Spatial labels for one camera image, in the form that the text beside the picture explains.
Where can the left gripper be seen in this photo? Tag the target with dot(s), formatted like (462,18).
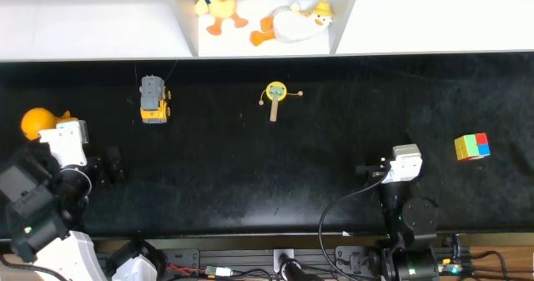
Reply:
(97,168)

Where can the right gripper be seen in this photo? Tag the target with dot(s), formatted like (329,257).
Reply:
(371,168)

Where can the grey and yellow toy truck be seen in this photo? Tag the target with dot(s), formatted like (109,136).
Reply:
(152,99)

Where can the orange rubber dinosaur toy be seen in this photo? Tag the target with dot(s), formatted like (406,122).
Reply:
(37,122)

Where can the yellow wooden rattle drum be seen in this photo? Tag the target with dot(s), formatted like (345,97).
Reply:
(275,92)

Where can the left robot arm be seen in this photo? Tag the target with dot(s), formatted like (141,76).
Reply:
(33,214)

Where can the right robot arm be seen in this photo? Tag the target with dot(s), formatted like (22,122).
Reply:
(417,218)

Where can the many-coloured puzzle cube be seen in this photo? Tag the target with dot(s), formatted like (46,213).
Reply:
(471,147)

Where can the white shelf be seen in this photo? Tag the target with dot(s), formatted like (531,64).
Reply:
(83,22)

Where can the white plush duck yellow hat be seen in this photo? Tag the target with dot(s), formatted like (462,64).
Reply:
(296,24)

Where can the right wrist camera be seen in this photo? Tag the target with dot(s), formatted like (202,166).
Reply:
(404,163)

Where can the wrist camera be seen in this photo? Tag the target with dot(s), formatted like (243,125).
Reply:
(64,143)
(404,163)

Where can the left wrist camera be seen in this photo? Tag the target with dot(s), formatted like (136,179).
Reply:
(64,143)

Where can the mounting rail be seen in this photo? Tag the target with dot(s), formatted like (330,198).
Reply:
(250,259)

